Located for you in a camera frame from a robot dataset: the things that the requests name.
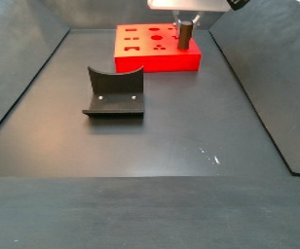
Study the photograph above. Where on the red shape sorter block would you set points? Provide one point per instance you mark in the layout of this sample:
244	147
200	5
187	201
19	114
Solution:
147	46

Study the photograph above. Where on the black curved holder bracket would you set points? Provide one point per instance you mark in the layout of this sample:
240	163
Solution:
117	94

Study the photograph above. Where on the brown hexagon peg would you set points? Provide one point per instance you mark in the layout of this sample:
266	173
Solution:
184	34

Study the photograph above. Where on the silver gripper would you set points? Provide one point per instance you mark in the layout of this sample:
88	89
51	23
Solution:
188	5

